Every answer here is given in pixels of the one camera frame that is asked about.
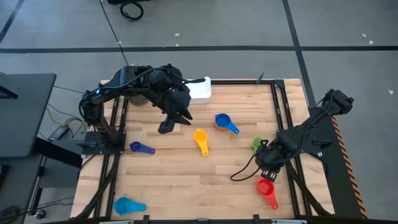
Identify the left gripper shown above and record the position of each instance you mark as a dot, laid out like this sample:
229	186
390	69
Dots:
177	98

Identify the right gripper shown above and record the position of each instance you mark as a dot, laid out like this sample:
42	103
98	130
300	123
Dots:
268	158

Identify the green measuring cup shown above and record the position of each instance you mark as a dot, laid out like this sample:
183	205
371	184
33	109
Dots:
256	143

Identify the yellow measuring cup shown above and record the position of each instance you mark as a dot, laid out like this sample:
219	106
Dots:
200	137

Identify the red measuring cup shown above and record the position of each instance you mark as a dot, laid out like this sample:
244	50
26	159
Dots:
265	188

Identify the large blue measuring cup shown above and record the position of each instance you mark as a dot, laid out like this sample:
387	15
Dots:
222	120

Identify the small dark blue measuring cup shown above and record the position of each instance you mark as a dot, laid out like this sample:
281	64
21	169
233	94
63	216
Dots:
136	146

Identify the light blue measuring cup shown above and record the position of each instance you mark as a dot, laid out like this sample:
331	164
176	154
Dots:
122	206

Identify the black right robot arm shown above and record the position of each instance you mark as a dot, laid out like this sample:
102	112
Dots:
337	101

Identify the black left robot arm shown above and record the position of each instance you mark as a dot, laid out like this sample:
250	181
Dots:
124	79

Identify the white plastic basket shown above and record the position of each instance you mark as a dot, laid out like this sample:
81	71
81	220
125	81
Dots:
200	93

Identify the artificial plant in striped pot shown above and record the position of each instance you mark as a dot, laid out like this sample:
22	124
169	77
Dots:
138	100

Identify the black platform with hazard stripe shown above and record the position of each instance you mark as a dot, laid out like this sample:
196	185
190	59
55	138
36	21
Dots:
339	186

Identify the black power adapter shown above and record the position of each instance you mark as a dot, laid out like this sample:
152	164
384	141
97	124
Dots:
58	133

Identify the black desk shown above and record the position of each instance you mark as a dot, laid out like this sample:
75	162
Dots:
28	118

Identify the black caster wheel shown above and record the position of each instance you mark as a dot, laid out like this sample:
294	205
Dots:
40	214

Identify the dark screen device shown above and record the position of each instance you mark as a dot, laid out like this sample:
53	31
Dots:
6	93

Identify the black cart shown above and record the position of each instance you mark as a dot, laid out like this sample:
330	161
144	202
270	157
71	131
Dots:
15	186

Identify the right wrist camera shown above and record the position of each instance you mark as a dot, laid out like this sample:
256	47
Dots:
269	175

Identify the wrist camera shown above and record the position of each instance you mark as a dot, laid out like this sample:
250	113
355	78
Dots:
269	175
166	126

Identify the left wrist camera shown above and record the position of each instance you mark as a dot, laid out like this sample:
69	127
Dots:
166	126

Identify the black frame clamp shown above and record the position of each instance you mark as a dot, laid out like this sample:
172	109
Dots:
145	219
256	218

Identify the black aluminium table frame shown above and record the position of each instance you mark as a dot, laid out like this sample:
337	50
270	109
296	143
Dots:
233	82

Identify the small black bracket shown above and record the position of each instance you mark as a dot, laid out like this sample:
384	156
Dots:
260	78

